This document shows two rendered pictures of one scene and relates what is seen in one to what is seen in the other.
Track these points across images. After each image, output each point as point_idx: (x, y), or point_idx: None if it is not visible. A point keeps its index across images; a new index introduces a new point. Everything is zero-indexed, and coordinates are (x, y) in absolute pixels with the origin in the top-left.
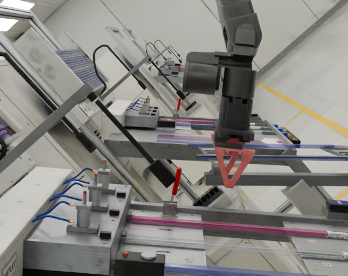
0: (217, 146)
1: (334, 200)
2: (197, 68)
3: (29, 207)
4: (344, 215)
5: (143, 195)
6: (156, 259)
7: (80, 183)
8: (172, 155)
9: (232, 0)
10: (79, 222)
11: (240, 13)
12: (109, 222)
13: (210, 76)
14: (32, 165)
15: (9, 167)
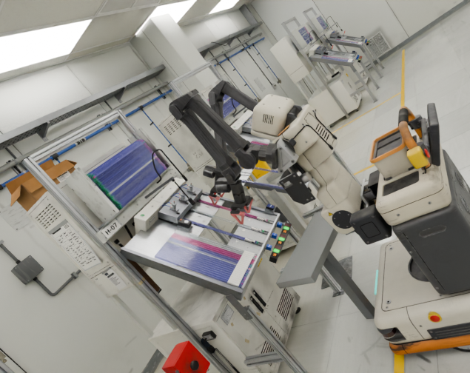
0: (209, 195)
1: (270, 204)
2: (206, 171)
3: (163, 200)
4: (270, 211)
5: None
6: (187, 223)
7: (178, 193)
8: None
9: None
10: (172, 208)
11: None
12: (183, 207)
13: (209, 175)
14: (175, 175)
15: (165, 179)
